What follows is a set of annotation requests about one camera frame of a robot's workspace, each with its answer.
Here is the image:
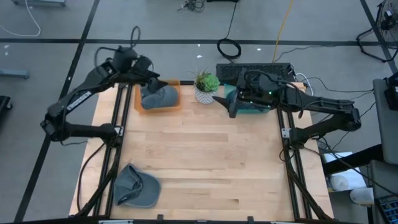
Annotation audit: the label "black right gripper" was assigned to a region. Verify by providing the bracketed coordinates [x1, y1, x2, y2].
[212, 68, 281, 119]

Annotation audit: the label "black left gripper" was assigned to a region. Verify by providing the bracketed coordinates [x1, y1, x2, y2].
[123, 55, 169, 91]

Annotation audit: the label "teal plastic bin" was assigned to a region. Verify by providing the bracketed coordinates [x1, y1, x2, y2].
[223, 83, 271, 115]

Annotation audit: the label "potted succulent patterned pot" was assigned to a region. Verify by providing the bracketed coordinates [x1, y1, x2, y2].
[190, 67, 221, 105]

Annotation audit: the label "orange plastic bin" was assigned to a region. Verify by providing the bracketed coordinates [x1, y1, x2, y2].
[133, 78, 182, 114]

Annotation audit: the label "black perforated computer case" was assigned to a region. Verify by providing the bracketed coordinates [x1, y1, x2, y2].
[215, 62, 296, 84]

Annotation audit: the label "white box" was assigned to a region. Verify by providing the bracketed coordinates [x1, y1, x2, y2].
[323, 151, 354, 164]

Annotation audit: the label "white paper roll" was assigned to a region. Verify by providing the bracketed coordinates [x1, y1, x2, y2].
[349, 186, 374, 206]
[329, 169, 368, 192]

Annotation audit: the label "grey furniture foot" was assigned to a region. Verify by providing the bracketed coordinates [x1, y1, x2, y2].
[11, 0, 67, 7]
[0, 68, 30, 79]

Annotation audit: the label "black beam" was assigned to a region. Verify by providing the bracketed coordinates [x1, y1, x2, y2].
[322, 143, 384, 175]

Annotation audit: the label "black equipment corner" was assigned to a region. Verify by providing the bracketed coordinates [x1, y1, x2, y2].
[0, 95, 13, 113]

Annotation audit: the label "grey side table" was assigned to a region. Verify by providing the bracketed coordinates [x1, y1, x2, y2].
[372, 77, 398, 166]

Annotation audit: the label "black device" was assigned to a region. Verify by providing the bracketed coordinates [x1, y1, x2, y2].
[384, 73, 398, 111]

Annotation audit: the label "black floor fan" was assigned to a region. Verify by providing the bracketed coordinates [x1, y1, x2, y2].
[356, 0, 398, 63]

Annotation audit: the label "black keyboard blue keys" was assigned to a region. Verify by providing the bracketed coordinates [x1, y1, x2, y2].
[374, 193, 398, 224]

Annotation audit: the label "coiled black cable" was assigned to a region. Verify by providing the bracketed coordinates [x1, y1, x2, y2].
[216, 1, 243, 60]

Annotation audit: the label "white looped cable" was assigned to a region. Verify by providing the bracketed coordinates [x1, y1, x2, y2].
[294, 73, 315, 101]

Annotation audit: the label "tangled black cable bundle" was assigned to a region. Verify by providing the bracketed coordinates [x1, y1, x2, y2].
[177, 0, 206, 13]

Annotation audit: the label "black aluminium frame rails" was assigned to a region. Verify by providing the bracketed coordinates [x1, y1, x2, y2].
[74, 82, 131, 218]
[273, 105, 332, 220]

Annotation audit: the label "yellow hanging cable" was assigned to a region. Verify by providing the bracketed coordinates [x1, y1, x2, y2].
[272, 0, 295, 63]

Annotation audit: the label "black table edge frame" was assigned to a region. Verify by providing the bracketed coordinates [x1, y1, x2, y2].
[68, 213, 335, 224]

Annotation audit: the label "white floor cable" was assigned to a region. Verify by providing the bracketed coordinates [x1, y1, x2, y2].
[0, 0, 42, 37]

